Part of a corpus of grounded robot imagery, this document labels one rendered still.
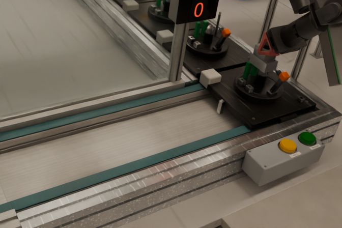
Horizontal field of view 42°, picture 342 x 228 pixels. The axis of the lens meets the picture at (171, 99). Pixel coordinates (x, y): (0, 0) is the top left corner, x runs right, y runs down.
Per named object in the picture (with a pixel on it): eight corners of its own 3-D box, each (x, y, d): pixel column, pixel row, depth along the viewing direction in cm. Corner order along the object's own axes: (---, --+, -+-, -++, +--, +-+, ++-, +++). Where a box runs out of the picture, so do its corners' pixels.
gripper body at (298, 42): (265, 30, 111) (284, 18, 105) (293, 25, 117) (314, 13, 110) (274, 55, 111) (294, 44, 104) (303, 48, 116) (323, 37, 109)
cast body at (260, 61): (276, 70, 122) (282, 48, 118) (263, 73, 120) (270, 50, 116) (255, 55, 127) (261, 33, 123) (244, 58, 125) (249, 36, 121)
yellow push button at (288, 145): (297, 152, 110) (300, 146, 109) (286, 157, 108) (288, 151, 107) (286, 142, 112) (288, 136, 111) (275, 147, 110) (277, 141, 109)
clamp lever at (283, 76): (277, 93, 122) (290, 76, 116) (271, 94, 121) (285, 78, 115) (269, 83, 124) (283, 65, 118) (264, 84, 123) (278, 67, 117)
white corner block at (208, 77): (220, 87, 130) (222, 75, 127) (207, 90, 127) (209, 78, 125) (210, 79, 133) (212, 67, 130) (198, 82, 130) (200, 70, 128)
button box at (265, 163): (318, 162, 116) (326, 144, 112) (258, 187, 106) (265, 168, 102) (300, 145, 121) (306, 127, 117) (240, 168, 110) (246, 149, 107)
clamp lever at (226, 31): (221, 49, 139) (231, 32, 133) (216, 50, 138) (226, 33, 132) (216, 40, 140) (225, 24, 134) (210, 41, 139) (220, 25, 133)
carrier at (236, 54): (256, 64, 143) (266, 29, 136) (195, 79, 131) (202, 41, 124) (212, 30, 159) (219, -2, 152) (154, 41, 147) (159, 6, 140)
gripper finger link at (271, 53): (247, 41, 119) (269, 28, 111) (267, 37, 122) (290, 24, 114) (256, 65, 118) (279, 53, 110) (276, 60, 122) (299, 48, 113)
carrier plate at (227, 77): (314, 109, 127) (317, 103, 125) (251, 131, 115) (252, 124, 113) (259, 66, 142) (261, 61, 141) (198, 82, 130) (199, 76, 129)
